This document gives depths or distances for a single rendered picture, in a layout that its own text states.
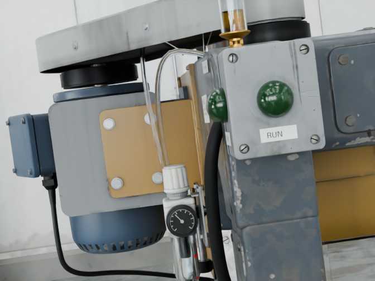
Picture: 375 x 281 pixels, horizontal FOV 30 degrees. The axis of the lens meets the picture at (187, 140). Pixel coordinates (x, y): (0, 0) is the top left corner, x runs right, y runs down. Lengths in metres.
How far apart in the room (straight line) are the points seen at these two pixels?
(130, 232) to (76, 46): 0.28
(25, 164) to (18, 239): 4.93
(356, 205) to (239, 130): 0.41
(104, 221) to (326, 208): 0.32
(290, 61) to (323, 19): 5.45
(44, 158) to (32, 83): 4.84
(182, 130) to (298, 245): 0.40
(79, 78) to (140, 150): 0.15
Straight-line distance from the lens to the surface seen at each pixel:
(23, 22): 5.89
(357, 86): 0.64
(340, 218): 0.94
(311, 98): 0.57
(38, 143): 1.01
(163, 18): 0.84
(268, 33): 0.73
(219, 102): 0.57
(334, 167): 0.88
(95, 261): 5.88
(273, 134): 0.57
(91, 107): 0.99
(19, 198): 5.90
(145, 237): 1.05
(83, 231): 1.06
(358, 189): 0.95
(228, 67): 0.56
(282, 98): 0.55
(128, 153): 0.98
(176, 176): 0.82
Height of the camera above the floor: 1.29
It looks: 3 degrees down
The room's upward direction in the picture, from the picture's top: 7 degrees counter-clockwise
